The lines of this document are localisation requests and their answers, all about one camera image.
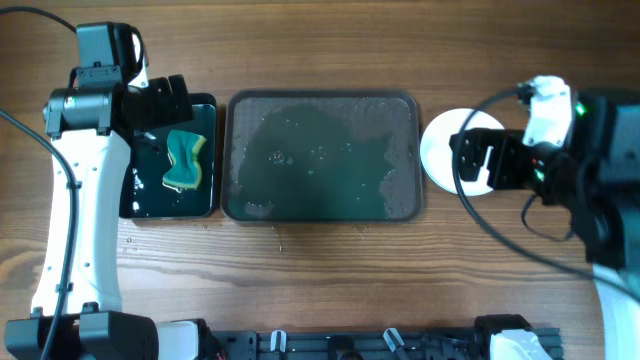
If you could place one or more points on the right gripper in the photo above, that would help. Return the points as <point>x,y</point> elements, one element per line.
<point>500,160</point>

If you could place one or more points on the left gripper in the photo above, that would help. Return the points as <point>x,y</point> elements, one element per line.
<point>163,101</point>

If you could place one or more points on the green yellow sponge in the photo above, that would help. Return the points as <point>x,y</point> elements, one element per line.
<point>183,150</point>

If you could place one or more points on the white plate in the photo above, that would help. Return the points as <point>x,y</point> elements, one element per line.
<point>436,154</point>

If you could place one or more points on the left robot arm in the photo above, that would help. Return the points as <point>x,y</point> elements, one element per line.
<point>76,311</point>

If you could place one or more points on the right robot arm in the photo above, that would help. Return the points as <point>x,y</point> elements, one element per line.
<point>579,151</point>

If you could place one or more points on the dark grey serving tray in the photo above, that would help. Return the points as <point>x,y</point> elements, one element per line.
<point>322,156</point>

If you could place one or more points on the black water basin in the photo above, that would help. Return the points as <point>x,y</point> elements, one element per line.
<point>144,196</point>

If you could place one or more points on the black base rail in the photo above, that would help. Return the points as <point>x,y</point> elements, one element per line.
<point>503,336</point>

